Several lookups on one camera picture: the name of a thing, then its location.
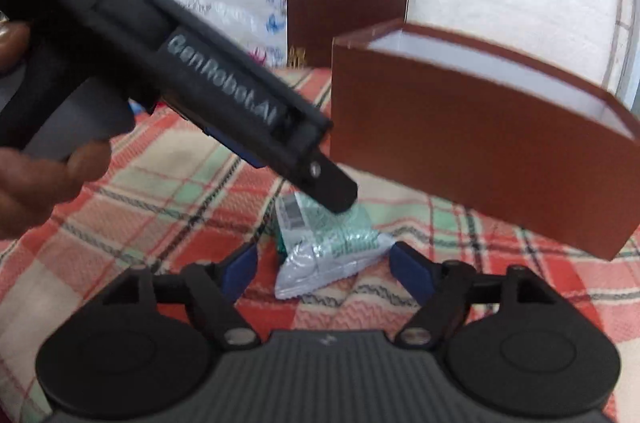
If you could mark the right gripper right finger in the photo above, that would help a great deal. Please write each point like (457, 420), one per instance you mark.
(510, 341)

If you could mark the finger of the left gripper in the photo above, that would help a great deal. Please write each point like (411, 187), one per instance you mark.
(328, 184)

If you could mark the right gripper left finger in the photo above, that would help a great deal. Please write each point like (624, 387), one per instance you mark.
(146, 341)

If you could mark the green silver snack packet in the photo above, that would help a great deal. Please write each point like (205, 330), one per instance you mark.
(319, 247)

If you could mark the person's left hand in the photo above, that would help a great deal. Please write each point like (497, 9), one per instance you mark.
(31, 188)

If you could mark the red plaid bed sheet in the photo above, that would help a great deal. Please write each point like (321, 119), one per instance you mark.
(173, 195)

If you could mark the brown cardboard storage box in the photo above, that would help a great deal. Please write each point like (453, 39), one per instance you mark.
(486, 127)

